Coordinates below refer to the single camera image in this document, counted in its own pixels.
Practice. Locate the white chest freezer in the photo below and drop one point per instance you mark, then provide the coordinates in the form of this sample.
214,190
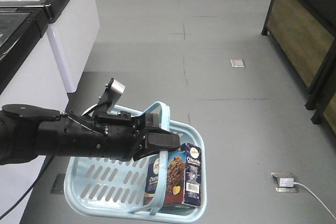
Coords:
29,75
72,30

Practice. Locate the near white chest freezer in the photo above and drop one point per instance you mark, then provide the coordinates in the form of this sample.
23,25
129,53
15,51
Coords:
29,75

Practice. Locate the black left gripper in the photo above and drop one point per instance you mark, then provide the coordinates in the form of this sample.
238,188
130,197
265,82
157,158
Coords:
122,138

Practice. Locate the near black wooden display stand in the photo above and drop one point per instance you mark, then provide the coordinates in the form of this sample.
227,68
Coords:
325,112

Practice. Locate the closed steel floor socket far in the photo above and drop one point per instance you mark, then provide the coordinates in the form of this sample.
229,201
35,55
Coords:
237,63

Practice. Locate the open steel floor socket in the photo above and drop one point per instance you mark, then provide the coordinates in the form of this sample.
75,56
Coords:
278,189

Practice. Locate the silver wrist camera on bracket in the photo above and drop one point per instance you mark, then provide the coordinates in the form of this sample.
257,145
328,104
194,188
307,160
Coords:
112,93

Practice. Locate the white power plug adapter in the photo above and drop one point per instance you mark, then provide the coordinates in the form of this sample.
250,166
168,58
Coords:
286,182

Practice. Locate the far white chest freezer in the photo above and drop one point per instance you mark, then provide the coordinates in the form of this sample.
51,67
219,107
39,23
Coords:
72,30

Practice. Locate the closed steel floor socket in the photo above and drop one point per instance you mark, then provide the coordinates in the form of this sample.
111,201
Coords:
58,185
237,63

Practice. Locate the far black wooden display stand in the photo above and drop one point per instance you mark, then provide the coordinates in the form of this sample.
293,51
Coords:
305,31

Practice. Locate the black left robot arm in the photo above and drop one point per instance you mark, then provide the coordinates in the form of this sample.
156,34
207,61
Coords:
29,131

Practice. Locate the light blue plastic basket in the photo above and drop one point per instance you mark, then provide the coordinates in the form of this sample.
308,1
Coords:
105,187

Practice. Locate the black wooden display stand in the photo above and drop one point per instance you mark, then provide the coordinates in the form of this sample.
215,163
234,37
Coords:
325,112
305,31

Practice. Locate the dark blue chocolate cookie box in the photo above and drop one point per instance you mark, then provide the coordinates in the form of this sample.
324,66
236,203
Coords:
184,177

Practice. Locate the closed steel floor socket left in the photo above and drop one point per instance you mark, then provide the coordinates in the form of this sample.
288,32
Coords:
58,185

